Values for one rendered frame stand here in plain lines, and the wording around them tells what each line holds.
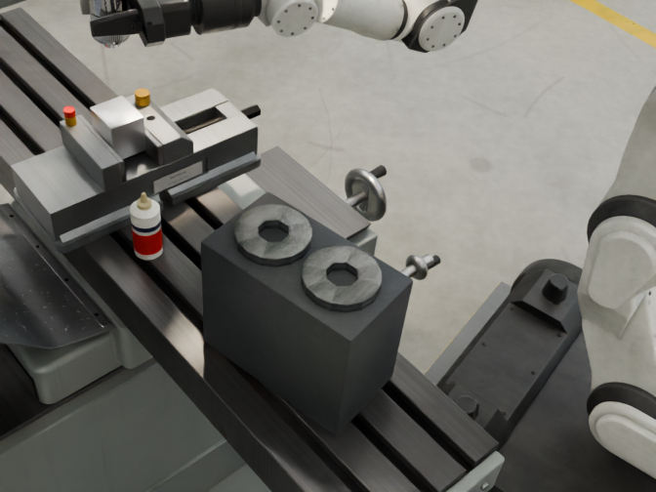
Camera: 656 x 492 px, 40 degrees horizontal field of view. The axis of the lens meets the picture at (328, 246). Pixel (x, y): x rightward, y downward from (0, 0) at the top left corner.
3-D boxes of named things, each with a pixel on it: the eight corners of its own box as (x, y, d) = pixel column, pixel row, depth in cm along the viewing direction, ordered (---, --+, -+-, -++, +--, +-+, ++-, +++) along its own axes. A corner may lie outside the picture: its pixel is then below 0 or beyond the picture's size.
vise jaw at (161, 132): (149, 109, 137) (148, 88, 134) (194, 153, 131) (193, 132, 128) (115, 123, 134) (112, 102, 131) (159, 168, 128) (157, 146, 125)
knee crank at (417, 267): (427, 254, 193) (431, 234, 189) (446, 270, 190) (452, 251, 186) (352, 301, 182) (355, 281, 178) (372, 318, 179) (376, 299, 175)
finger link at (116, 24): (88, 16, 109) (138, 8, 111) (91, 38, 111) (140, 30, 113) (91, 22, 108) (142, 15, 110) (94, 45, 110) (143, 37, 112)
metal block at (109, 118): (125, 128, 132) (122, 95, 127) (146, 149, 129) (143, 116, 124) (94, 140, 129) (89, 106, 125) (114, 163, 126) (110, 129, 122)
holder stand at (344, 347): (264, 289, 123) (268, 181, 108) (393, 376, 114) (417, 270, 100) (202, 342, 116) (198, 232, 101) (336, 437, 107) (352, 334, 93)
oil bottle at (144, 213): (152, 236, 128) (147, 179, 120) (169, 252, 126) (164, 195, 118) (128, 248, 126) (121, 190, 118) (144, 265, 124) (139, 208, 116)
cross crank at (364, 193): (358, 191, 192) (364, 149, 183) (396, 223, 186) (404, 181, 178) (302, 223, 184) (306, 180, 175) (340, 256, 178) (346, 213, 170)
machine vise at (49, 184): (211, 116, 148) (210, 61, 141) (264, 165, 141) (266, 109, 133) (12, 195, 132) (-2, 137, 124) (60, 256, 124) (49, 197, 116)
